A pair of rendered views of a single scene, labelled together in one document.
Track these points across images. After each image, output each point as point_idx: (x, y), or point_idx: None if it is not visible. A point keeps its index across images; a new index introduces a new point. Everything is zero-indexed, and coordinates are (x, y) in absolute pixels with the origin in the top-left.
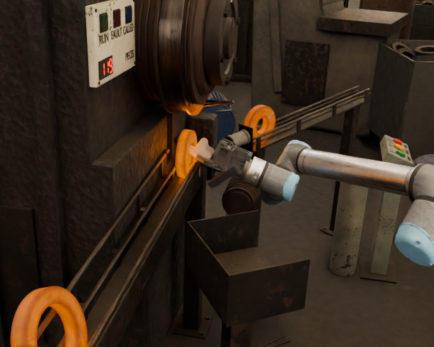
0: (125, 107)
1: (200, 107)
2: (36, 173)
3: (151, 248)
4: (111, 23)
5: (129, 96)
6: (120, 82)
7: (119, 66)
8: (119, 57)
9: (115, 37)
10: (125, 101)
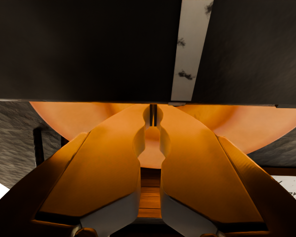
0: (293, 139)
1: (146, 221)
2: None
3: None
4: (294, 197)
5: (268, 145)
6: (287, 160)
7: None
8: None
9: (295, 193)
10: (290, 144)
